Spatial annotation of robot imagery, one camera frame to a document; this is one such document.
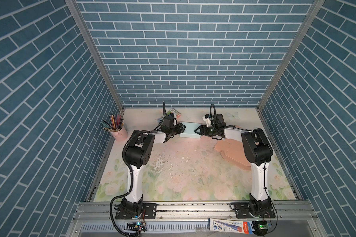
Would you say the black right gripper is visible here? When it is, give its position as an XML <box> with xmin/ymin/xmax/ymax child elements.
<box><xmin>194</xmin><ymin>125</ymin><xmax>218</xmax><ymax>137</ymax></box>

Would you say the light blue paper box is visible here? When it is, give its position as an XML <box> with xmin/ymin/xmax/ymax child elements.
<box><xmin>179</xmin><ymin>122</ymin><xmax>201</xmax><ymax>139</ymax></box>

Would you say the pink cardboard box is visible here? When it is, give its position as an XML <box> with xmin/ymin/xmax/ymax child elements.
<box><xmin>214</xmin><ymin>139</ymin><xmax>251</xmax><ymax>171</ymax></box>

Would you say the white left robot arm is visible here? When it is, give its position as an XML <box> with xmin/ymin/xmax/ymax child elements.
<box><xmin>121</xmin><ymin>115</ymin><xmax>186</xmax><ymax>216</ymax></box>

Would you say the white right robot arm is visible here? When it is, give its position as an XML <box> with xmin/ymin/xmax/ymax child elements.
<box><xmin>194</xmin><ymin>114</ymin><xmax>273</xmax><ymax>217</ymax></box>

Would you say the toothpaste style flat box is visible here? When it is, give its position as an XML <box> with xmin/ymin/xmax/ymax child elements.
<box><xmin>209</xmin><ymin>218</ymin><xmax>255</xmax><ymax>234</ymax></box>

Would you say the coloured marker pack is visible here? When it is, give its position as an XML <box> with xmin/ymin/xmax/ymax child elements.
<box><xmin>168</xmin><ymin>108</ymin><xmax>181</xmax><ymax>119</ymax></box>

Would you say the pink pencil cup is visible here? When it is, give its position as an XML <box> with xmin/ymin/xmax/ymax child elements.
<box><xmin>110</xmin><ymin>126</ymin><xmax>128</xmax><ymax>142</ymax></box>

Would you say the coloured pencils bundle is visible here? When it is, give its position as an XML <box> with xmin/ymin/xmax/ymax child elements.
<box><xmin>100</xmin><ymin>114</ymin><xmax>124</xmax><ymax>132</ymax></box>

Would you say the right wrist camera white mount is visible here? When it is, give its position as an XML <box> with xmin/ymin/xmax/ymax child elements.
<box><xmin>202</xmin><ymin>114</ymin><xmax>213</xmax><ymax>127</ymax></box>

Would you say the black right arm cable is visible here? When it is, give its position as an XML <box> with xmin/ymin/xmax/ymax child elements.
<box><xmin>209</xmin><ymin>103</ymin><xmax>278</xmax><ymax>235</ymax></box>

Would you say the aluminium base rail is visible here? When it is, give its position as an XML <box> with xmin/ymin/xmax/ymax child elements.
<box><xmin>67</xmin><ymin>200</ymin><xmax>326</xmax><ymax>237</ymax></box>

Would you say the left electronics board with wires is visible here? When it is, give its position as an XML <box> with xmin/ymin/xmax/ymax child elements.
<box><xmin>124</xmin><ymin>221</ymin><xmax>147</xmax><ymax>237</ymax></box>

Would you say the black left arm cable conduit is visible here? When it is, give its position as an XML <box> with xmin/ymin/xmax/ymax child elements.
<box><xmin>109</xmin><ymin>101</ymin><xmax>168</xmax><ymax>237</ymax></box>

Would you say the aluminium corner post left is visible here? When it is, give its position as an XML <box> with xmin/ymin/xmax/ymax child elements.
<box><xmin>65</xmin><ymin>0</ymin><xmax>124</xmax><ymax>113</ymax></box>

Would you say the aluminium corner post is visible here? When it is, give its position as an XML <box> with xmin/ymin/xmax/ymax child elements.
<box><xmin>65</xmin><ymin>0</ymin><xmax>124</xmax><ymax>113</ymax></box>
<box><xmin>257</xmin><ymin>0</ymin><xmax>325</xmax><ymax>113</ymax></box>

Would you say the aluminium corner post right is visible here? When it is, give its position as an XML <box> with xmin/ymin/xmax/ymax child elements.
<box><xmin>257</xmin><ymin>0</ymin><xmax>325</xmax><ymax>113</ymax></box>

